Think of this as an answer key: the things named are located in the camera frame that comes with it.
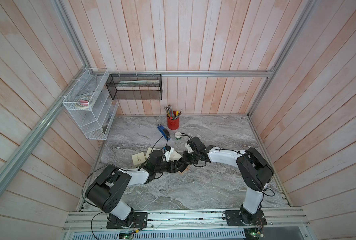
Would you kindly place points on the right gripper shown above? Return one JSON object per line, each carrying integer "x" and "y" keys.
{"x": 185, "y": 157}

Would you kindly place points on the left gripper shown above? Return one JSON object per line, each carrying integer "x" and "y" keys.
{"x": 175, "y": 170}

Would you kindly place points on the small cream jewelry box front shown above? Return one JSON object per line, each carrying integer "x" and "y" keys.
{"x": 138, "y": 159}

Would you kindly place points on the large cream jewelry box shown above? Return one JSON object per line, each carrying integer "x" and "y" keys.
{"x": 178, "y": 159}

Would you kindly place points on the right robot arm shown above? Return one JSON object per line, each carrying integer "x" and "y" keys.
{"x": 255, "y": 170}

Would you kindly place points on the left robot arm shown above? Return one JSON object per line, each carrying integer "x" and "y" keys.
{"x": 106, "y": 191}

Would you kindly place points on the green sticker roll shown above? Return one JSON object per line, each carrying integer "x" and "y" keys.
{"x": 178, "y": 135}

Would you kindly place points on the blue stapler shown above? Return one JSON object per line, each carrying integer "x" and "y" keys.
{"x": 165, "y": 133}

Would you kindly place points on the red pen holder cup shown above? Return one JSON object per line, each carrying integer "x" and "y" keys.
{"x": 172, "y": 122}

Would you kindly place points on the pens in cup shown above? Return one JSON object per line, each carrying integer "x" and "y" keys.
{"x": 171, "y": 114}

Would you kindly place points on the tape roll on shelf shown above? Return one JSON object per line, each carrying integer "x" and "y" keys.
{"x": 84, "y": 102}

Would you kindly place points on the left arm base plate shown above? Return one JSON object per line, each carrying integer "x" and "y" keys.
{"x": 135, "y": 220}

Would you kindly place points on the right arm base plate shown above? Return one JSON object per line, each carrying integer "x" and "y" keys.
{"x": 243, "y": 218}

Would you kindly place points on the black mesh wall basket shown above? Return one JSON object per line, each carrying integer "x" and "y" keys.
{"x": 135, "y": 87}

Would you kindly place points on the white wire wall shelf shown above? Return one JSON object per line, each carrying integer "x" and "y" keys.
{"x": 95, "y": 122}

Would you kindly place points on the aluminium front rail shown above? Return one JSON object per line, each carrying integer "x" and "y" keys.
{"x": 184, "y": 220}

